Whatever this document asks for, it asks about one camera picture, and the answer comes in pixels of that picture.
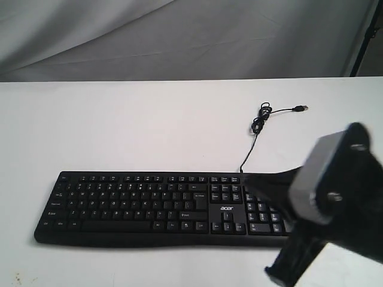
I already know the black tripod stand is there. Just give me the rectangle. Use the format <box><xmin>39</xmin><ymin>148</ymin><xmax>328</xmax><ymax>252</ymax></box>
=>
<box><xmin>349</xmin><ymin>0</ymin><xmax>382</xmax><ymax>77</ymax></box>

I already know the black USB cable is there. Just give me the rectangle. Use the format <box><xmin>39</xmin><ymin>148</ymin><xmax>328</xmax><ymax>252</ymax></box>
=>
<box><xmin>239</xmin><ymin>102</ymin><xmax>309</xmax><ymax>174</ymax></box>

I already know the black acer keyboard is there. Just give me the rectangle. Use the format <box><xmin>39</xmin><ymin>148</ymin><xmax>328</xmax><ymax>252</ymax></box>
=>
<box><xmin>34</xmin><ymin>171</ymin><xmax>291</xmax><ymax>248</ymax></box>

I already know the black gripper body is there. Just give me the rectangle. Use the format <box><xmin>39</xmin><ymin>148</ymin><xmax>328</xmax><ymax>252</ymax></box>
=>
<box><xmin>265</xmin><ymin>221</ymin><xmax>335</xmax><ymax>286</ymax></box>

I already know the grey backdrop cloth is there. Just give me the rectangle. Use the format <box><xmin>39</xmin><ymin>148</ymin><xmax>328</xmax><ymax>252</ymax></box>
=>
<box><xmin>1</xmin><ymin>1</ymin><xmax>377</xmax><ymax>82</ymax></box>

